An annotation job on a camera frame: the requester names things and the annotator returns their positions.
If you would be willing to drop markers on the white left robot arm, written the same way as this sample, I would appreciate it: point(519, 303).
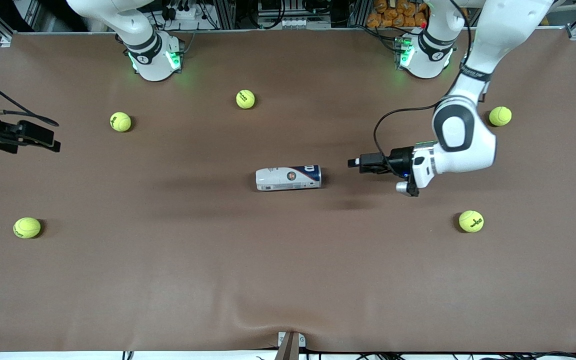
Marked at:
point(468, 145)

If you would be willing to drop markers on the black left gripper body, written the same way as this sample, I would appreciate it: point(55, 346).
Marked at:
point(399, 160)

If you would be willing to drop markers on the orange objects pile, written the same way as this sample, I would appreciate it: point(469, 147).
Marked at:
point(393, 15)

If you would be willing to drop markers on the small metal bracket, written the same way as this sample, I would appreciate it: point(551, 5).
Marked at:
point(291, 345)

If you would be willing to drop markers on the white terminal strip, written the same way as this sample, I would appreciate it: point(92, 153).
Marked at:
point(293, 23)

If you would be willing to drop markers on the white power strip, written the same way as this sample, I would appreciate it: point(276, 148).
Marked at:
point(188, 14)

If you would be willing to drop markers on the yellow tennis ball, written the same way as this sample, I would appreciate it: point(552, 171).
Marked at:
point(471, 221)
point(27, 227)
point(245, 99)
point(120, 121)
point(500, 116)

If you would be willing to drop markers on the white and blue tennis can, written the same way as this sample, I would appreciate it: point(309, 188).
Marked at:
point(288, 179)

